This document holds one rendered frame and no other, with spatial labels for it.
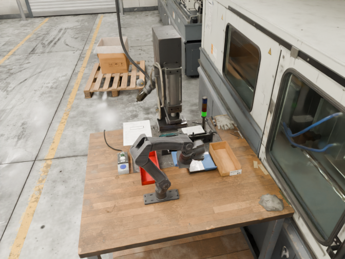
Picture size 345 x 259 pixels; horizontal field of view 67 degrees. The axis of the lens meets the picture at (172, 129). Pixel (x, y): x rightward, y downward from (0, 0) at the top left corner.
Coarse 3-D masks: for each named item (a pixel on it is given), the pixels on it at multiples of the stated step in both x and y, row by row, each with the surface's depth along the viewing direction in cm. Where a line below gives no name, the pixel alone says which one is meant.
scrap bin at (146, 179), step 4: (152, 152) 175; (152, 156) 177; (156, 156) 168; (152, 160) 173; (156, 160) 172; (156, 164) 170; (140, 168) 168; (140, 172) 157; (144, 172) 165; (144, 176) 162; (148, 176) 162; (144, 180) 159; (148, 180) 159; (152, 180) 156; (144, 184) 156
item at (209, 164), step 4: (204, 156) 172; (208, 156) 172; (204, 160) 169; (208, 160) 169; (212, 160) 169; (204, 164) 166; (208, 164) 166; (212, 164) 166; (204, 168) 164; (208, 168) 160; (212, 168) 162
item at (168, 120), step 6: (168, 114) 168; (174, 114) 164; (162, 120) 169; (168, 120) 164; (174, 120) 162; (180, 120) 163; (162, 126) 164; (168, 126) 165; (174, 126) 166; (180, 126) 167; (186, 126) 168
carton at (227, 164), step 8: (216, 144) 178; (224, 144) 179; (216, 152) 178; (224, 152) 178; (232, 152) 169; (216, 160) 166; (224, 160) 171; (232, 160) 171; (224, 168) 166; (232, 168) 166; (240, 168) 159
